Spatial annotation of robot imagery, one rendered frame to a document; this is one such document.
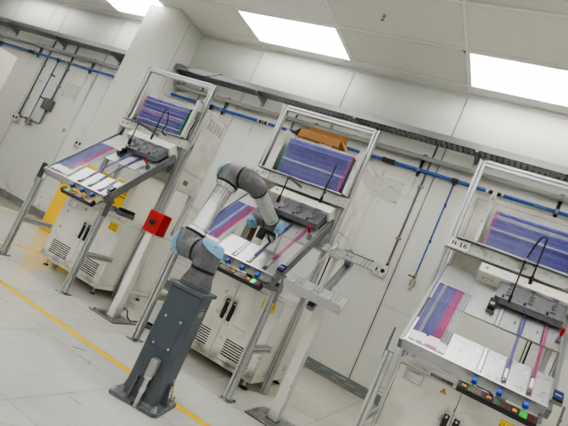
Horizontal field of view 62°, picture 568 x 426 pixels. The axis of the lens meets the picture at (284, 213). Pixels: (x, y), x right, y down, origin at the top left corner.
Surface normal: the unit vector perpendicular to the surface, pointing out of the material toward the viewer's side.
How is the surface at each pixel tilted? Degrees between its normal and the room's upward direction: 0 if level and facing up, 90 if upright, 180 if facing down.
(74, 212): 90
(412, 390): 90
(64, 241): 90
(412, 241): 90
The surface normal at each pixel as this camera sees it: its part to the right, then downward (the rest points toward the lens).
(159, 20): -0.37, -0.26
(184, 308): -0.17, -0.17
